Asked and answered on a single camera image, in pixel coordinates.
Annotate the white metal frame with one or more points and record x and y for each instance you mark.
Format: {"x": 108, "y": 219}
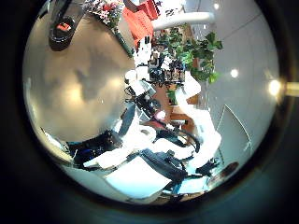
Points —
{"x": 241, "y": 130}

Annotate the bouquet with green stem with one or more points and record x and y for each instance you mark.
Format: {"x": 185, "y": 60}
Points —
{"x": 106, "y": 11}

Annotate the green leafy plant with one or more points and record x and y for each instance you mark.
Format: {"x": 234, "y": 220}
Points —
{"x": 202, "y": 53}

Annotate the red sofa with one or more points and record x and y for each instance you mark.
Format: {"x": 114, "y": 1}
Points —
{"x": 140, "y": 21}

